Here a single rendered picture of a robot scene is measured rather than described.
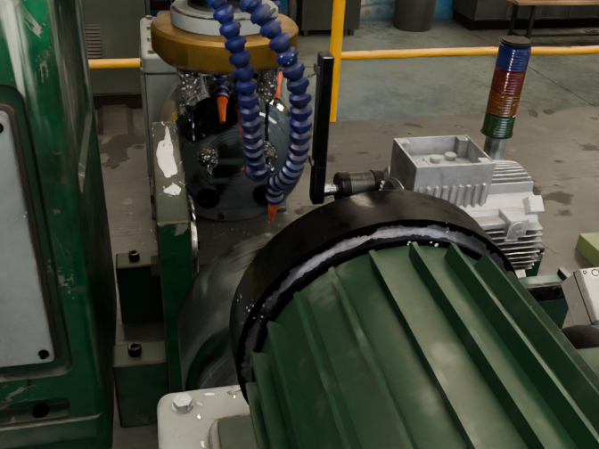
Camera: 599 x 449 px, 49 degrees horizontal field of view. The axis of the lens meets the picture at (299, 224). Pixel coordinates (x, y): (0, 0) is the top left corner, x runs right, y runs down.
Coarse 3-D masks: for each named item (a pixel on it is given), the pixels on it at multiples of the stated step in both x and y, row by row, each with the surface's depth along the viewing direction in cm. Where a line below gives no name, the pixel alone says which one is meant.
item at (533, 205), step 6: (384, 174) 106; (384, 180) 106; (528, 198) 98; (534, 198) 98; (540, 198) 98; (528, 204) 98; (534, 204) 98; (540, 204) 98; (528, 210) 98; (534, 210) 97; (540, 210) 98; (516, 270) 104; (522, 270) 104; (522, 276) 104
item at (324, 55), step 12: (324, 60) 99; (324, 72) 100; (324, 84) 101; (324, 96) 102; (324, 108) 103; (324, 120) 104; (324, 132) 106; (312, 144) 109; (324, 144) 107; (312, 156) 109; (324, 156) 108; (312, 168) 110; (324, 168) 109; (312, 180) 111; (324, 180) 110; (312, 192) 112; (324, 192) 112
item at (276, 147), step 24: (168, 96) 121; (168, 120) 113; (216, 120) 110; (264, 120) 112; (288, 120) 113; (216, 144) 112; (240, 144) 113; (264, 144) 113; (192, 168) 114; (216, 168) 115; (240, 168) 116; (192, 192) 116; (216, 192) 116; (240, 192) 118; (264, 192) 118; (288, 192) 121; (216, 216) 120; (240, 216) 121
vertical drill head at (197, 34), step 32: (192, 0) 77; (160, 32) 77; (192, 32) 77; (256, 32) 77; (288, 32) 79; (192, 64) 76; (224, 64) 75; (256, 64) 76; (192, 96) 80; (192, 128) 84
